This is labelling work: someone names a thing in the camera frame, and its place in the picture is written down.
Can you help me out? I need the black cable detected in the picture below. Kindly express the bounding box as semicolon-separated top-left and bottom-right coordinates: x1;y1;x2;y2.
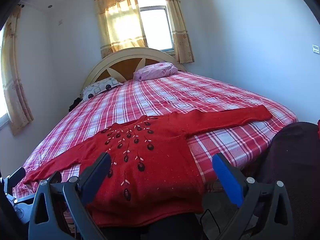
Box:
199;208;222;232

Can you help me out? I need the cream wooden headboard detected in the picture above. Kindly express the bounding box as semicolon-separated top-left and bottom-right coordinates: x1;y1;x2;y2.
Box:
81;47;187;93

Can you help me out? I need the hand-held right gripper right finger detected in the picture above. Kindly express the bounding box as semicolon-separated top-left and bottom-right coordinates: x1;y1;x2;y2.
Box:
212;152;293;240

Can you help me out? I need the window behind headboard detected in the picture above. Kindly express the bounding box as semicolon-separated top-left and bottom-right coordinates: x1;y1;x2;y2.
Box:
136;0;175;53

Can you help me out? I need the pink pillow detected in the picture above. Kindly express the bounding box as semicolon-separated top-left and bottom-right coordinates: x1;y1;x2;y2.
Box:
133;62;178;81

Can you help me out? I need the dark maroon cloth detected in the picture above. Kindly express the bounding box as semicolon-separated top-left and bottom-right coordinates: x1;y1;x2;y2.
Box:
256;121;320;240

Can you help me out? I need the yellow curtain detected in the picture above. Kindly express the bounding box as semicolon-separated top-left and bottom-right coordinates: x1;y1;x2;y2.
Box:
159;0;195;64
93;0;148;59
1;4;34;137

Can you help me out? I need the bed with red plaid sheet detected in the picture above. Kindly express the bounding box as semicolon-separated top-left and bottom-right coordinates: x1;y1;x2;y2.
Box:
12;70;299;230

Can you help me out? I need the person's dark clothing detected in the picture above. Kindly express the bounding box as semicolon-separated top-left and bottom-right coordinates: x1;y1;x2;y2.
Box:
100;212;209;240

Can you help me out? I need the red knitted sweater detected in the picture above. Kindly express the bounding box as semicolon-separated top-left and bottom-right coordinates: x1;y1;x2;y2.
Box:
22;104;273;228

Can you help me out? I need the black item beside bed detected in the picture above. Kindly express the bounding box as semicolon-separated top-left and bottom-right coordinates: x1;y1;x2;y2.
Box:
69;95;82;112

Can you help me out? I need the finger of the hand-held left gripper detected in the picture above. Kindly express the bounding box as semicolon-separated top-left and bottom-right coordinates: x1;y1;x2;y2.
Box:
4;167;27;194
49;171;62;184

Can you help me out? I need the white patterned pillow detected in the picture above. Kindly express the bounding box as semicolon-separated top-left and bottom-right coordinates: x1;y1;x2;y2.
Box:
81;77;124;101

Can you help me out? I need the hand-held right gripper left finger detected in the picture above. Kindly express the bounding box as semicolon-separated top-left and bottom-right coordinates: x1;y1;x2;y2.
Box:
28;152;112;240

